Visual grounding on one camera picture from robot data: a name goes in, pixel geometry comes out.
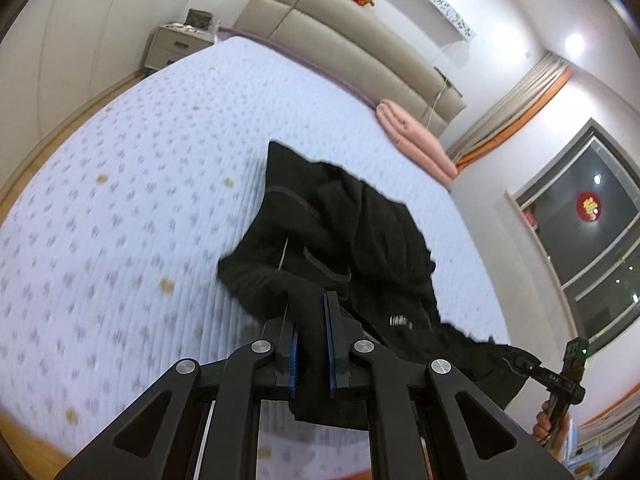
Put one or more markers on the white wardrobe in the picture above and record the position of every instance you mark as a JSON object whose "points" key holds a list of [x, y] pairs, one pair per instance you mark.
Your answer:
{"points": [[60, 54]]}

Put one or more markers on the dark window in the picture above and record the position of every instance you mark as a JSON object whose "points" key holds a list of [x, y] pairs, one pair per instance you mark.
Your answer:
{"points": [[584, 210]]}

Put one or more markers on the beige orange curtain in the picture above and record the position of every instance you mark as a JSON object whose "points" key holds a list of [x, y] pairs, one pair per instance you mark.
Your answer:
{"points": [[523, 102]]}

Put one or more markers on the white nightstand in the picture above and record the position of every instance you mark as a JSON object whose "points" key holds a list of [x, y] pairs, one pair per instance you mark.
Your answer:
{"points": [[173, 41]]}

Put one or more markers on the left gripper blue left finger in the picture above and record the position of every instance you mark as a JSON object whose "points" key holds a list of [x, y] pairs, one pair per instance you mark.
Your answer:
{"points": [[283, 336]]}

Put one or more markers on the black hooded jacket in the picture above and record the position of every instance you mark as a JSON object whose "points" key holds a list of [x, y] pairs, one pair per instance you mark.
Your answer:
{"points": [[319, 229]]}

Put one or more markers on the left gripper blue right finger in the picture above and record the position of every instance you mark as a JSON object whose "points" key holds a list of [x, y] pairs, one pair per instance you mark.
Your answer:
{"points": [[348, 372]]}

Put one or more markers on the beige padded headboard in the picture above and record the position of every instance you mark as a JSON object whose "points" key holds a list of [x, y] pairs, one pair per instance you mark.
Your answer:
{"points": [[351, 45]]}

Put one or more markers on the folded pink blanket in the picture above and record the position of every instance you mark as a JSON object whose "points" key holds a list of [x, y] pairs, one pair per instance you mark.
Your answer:
{"points": [[416, 142]]}

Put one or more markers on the floral quilted bed cover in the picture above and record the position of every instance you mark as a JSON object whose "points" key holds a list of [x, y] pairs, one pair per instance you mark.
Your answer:
{"points": [[109, 256]]}

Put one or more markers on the right hand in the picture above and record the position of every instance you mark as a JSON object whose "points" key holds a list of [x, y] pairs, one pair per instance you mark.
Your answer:
{"points": [[543, 429]]}

